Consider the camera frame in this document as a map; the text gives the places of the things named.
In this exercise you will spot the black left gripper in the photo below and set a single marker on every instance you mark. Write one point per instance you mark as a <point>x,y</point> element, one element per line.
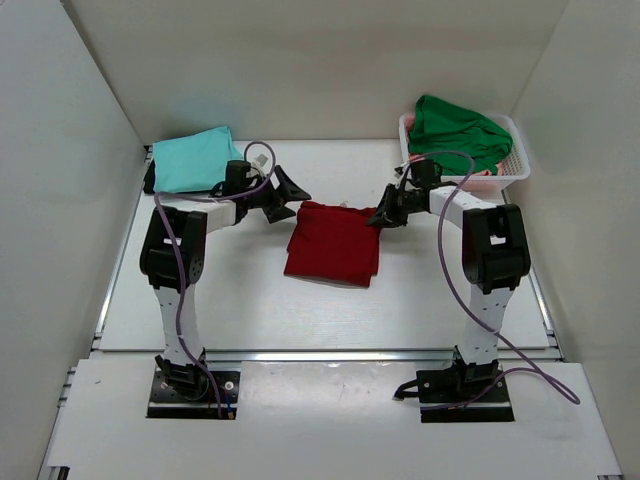
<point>288,192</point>

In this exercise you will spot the black folded t shirt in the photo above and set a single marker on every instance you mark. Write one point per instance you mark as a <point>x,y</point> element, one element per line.
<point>149,179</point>

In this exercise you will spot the silver aluminium table rail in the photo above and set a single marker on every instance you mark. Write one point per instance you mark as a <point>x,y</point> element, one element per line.
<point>326,356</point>

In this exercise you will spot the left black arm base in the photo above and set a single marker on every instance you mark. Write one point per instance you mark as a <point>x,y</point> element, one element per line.
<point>186,392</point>

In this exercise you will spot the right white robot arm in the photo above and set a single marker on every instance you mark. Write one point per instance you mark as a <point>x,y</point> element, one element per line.
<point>494,255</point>

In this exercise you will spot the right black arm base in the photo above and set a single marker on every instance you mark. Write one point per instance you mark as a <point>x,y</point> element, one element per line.
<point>460,393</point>

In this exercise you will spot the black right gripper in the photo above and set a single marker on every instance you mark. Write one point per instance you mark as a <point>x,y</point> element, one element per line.
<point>379,218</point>

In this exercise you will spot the red t shirt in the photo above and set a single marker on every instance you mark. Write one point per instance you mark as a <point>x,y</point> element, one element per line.
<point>334,243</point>

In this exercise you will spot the white plastic basket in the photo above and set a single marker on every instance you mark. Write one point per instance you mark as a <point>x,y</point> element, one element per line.
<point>512,168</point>

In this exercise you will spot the green t shirt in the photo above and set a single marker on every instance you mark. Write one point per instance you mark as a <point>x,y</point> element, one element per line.
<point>448,130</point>

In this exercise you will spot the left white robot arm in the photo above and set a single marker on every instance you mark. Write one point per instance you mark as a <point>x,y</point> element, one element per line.
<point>173,255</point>

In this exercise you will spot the teal folded t shirt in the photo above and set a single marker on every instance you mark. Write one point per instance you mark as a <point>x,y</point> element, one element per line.
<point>193,163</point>

